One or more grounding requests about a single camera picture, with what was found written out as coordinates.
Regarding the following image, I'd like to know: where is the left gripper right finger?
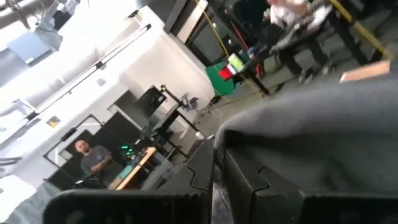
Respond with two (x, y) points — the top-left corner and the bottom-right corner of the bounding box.
(224, 149), (398, 224)

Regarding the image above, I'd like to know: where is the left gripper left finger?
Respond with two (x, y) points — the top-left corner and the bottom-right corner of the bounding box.
(43, 139), (215, 224)

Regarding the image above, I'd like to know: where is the blue denim baseball cap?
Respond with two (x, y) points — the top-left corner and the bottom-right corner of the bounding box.
(214, 60), (398, 195)

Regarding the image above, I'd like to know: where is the wooden workbench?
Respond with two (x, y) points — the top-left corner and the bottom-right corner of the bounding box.
(108, 146), (157, 190)

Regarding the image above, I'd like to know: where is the person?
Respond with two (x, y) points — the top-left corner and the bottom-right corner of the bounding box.
(73, 139), (113, 184)
(264, 0), (335, 83)

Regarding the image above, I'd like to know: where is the green crate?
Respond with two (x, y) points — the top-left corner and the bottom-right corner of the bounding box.
(205, 60), (239, 97)

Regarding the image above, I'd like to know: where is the black desk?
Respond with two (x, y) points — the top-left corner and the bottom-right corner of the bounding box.
(270, 9), (386, 78)

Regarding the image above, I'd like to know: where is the yellow hanging cord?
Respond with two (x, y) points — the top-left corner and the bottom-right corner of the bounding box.
(195, 0), (231, 58)

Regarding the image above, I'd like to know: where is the yellow extension cord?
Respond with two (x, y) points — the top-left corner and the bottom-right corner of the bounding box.
(329, 0), (394, 60)

